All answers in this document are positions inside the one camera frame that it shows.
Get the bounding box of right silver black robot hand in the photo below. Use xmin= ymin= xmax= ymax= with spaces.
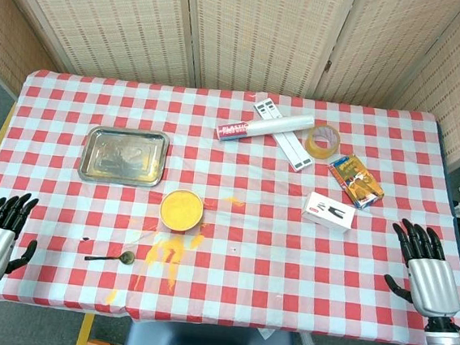
xmin=380 ymin=216 xmax=460 ymax=321

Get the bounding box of dark metal spoon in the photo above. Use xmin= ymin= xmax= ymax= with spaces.
xmin=84 ymin=247 xmax=137 ymax=266

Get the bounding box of yellow powder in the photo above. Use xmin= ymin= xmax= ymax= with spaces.
xmin=105 ymin=226 xmax=207 ymax=313

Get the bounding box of yellow bowl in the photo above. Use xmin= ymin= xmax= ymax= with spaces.
xmin=157 ymin=188 xmax=207 ymax=235

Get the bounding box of white stapler box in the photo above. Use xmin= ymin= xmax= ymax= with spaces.
xmin=300 ymin=190 xmax=357 ymax=232

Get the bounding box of colourful crayon box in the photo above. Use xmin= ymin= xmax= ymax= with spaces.
xmin=324 ymin=150 xmax=389 ymax=213

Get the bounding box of rectangular steel tray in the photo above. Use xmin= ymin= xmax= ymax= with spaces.
xmin=76 ymin=123 xmax=172 ymax=191

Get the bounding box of clear yellow tape roll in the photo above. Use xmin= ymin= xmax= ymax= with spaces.
xmin=303 ymin=122 xmax=344 ymax=162

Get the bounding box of red white checkered tablecloth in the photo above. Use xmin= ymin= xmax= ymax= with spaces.
xmin=0 ymin=65 xmax=460 ymax=345

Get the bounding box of plastic food wrap roll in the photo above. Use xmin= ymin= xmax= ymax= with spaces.
xmin=215 ymin=105 xmax=316 ymax=151

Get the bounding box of woven folding screen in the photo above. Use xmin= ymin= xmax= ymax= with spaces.
xmin=0 ymin=0 xmax=460 ymax=171

